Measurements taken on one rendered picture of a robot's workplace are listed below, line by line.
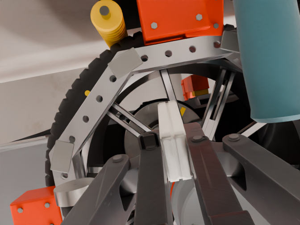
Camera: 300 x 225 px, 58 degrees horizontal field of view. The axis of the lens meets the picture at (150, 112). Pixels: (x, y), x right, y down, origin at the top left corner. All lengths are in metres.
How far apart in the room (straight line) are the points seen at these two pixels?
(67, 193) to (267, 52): 0.31
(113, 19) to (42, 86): 4.09
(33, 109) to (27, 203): 4.10
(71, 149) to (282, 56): 0.37
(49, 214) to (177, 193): 0.25
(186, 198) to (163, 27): 0.29
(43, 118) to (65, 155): 4.07
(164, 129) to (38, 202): 0.42
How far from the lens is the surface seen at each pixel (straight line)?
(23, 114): 4.69
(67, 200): 0.29
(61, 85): 4.48
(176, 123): 0.17
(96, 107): 0.50
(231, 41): 0.52
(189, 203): 0.38
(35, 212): 0.57
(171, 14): 0.51
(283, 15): 0.42
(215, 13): 0.53
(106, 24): 0.52
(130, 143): 1.04
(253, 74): 0.42
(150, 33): 0.49
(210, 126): 0.62
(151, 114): 1.02
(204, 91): 2.70
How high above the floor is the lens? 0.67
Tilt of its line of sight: 3 degrees up
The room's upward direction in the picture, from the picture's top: 169 degrees clockwise
